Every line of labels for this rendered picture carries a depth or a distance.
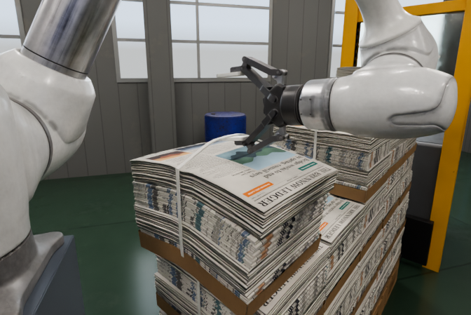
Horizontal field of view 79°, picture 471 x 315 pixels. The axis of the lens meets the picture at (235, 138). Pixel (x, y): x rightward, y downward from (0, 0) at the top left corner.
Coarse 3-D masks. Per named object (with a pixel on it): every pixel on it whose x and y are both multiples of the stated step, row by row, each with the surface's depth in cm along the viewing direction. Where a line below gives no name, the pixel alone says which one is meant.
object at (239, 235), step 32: (256, 160) 62; (288, 160) 64; (224, 192) 49; (256, 192) 48; (288, 192) 49; (320, 192) 60; (192, 224) 56; (224, 224) 50; (256, 224) 45; (288, 224) 53; (192, 256) 58; (224, 256) 50; (256, 256) 47; (288, 256) 59; (256, 288) 50
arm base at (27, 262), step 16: (32, 240) 37; (48, 240) 42; (16, 256) 34; (32, 256) 36; (48, 256) 40; (0, 272) 32; (16, 272) 33; (32, 272) 35; (0, 288) 32; (16, 288) 32; (32, 288) 35; (0, 304) 30; (16, 304) 31
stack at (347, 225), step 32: (384, 192) 117; (320, 224) 83; (352, 224) 87; (160, 256) 76; (320, 256) 69; (352, 256) 92; (160, 288) 78; (192, 288) 69; (288, 288) 58; (320, 288) 73; (352, 288) 97
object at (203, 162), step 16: (256, 144) 75; (192, 160) 61; (208, 160) 61; (224, 160) 61; (192, 176) 54; (176, 192) 58; (192, 192) 55; (176, 208) 59; (192, 208) 55; (176, 224) 59; (176, 240) 60
